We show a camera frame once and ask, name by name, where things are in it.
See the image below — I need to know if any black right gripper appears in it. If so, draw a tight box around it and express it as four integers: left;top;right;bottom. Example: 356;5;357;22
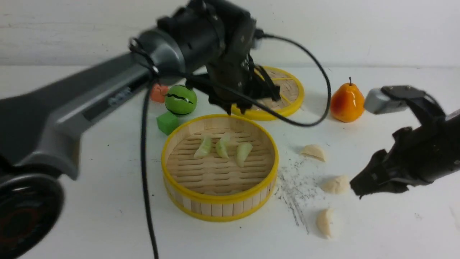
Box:
350;127;431;199

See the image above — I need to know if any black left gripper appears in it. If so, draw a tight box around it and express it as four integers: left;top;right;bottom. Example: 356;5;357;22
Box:
185;14;281;114

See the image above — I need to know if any green dumpling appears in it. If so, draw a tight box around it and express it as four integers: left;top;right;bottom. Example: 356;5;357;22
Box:
235;142;253;167
194;136;212;158
215;132;231;159

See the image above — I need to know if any white dumpling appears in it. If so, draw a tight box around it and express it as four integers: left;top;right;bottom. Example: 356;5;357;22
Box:
321;175;350;195
300;144;326;162
316;208;334;239

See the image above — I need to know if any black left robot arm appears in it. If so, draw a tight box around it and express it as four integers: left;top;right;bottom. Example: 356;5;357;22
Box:
0;0;280;259

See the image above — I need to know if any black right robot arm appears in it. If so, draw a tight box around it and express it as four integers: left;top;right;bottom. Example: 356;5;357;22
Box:
350;110;460;198

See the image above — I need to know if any woven bamboo steamer lid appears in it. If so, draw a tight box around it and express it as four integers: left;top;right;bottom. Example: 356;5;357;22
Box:
231;66;305;121

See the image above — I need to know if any bamboo steamer tray yellow rim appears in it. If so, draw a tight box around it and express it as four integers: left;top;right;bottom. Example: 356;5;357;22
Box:
161;114;279;222

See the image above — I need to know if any green toy watermelon ball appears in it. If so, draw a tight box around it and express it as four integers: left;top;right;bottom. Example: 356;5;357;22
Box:
165;84;198;117

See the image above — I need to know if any orange foam cube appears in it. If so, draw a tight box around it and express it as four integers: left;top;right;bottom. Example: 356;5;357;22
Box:
150;83;169;104

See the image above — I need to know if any green foam cube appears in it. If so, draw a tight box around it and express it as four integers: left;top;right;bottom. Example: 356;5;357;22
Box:
156;111;180;136

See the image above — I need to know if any orange toy pear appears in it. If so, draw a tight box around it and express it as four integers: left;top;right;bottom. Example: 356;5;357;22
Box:
330;77;365;123

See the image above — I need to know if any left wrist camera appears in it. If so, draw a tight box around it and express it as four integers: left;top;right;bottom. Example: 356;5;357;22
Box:
251;28;265;49

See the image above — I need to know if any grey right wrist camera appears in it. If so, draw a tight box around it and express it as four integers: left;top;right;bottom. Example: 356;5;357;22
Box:
364;85;446;126

